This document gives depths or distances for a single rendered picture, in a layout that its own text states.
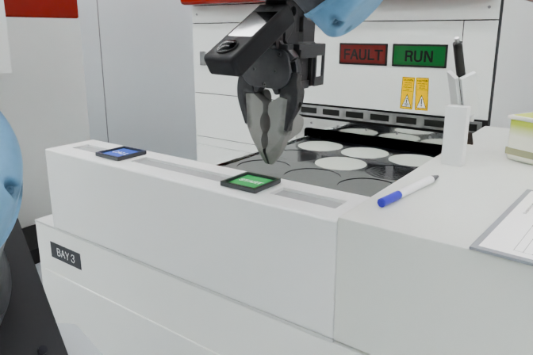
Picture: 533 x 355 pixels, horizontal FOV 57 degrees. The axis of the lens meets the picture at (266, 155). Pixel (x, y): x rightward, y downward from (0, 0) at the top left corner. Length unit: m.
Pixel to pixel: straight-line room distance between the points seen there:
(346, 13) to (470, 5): 0.67
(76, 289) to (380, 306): 0.57
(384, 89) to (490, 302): 0.73
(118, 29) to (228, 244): 3.61
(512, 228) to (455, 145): 0.24
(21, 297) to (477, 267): 0.42
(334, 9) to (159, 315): 0.52
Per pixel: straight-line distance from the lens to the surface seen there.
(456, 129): 0.74
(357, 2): 0.44
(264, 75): 0.60
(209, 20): 1.43
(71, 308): 0.98
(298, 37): 0.62
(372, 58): 1.15
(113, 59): 4.24
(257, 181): 0.63
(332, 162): 0.98
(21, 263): 0.54
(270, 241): 0.58
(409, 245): 0.49
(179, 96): 3.69
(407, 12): 1.13
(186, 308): 0.73
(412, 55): 1.12
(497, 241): 0.49
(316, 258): 0.55
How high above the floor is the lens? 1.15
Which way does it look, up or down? 14 degrees down
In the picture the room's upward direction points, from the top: straight up
